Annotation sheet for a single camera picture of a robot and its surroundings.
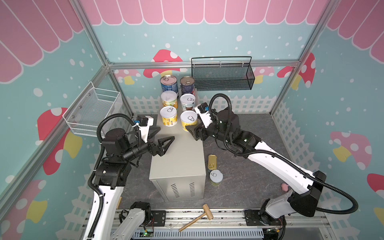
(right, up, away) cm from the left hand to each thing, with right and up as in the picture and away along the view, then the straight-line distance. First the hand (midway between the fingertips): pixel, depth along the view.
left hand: (166, 136), depth 61 cm
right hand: (+10, +7, +4) cm, 13 cm away
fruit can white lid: (+23, -24, +21) cm, 40 cm away
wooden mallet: (+18, -39, +14) cm, 46 cm away
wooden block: (-29, -37, +16) cm, 50 cm away
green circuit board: (-12, -48, +11) cm, 51 cm away
